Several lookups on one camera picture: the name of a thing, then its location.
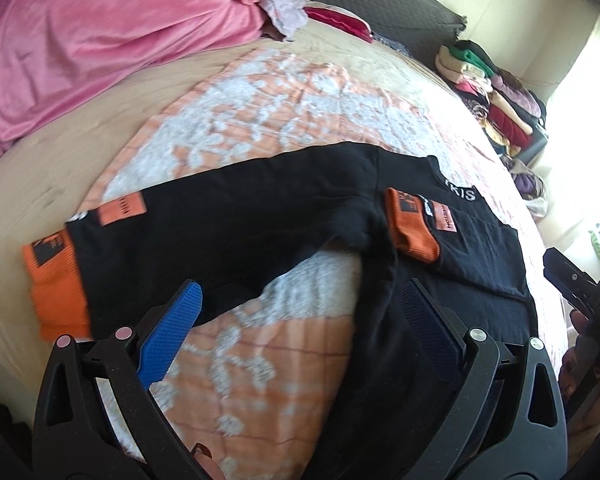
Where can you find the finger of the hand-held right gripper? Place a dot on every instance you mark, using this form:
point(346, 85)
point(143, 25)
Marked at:
point(567, 277)

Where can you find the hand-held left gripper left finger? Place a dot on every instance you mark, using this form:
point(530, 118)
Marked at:
point(175, 330)

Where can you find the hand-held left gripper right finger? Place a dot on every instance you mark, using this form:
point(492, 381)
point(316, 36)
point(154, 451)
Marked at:
point(430, 325)

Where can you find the black sweater with orange cuffs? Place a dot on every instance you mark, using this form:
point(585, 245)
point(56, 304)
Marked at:
point(260, 220)

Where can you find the basket of purple clothes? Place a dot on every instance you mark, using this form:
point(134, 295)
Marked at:
point(527, 185)

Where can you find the stack of folded clothes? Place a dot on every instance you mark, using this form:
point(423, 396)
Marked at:
point(505, 120)

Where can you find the person's right hand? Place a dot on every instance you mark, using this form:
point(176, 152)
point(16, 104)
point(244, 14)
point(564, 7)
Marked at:
point(570, 375)

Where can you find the dark grey box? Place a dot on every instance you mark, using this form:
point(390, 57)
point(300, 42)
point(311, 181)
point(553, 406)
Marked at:
point(536, 147)

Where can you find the orange white patterned blanket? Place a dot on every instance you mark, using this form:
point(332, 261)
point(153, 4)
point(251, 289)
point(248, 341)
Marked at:
point(290, 125)

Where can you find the dark floral cloth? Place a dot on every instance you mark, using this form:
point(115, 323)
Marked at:
point(390, 45)

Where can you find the pink blanket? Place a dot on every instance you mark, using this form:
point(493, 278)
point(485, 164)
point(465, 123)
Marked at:
point(105, 45)

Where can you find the red cloth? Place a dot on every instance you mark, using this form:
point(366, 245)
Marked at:
point(337, 20)

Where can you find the lilac cloth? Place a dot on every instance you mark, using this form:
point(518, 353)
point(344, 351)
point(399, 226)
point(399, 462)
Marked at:
point(280, 5)

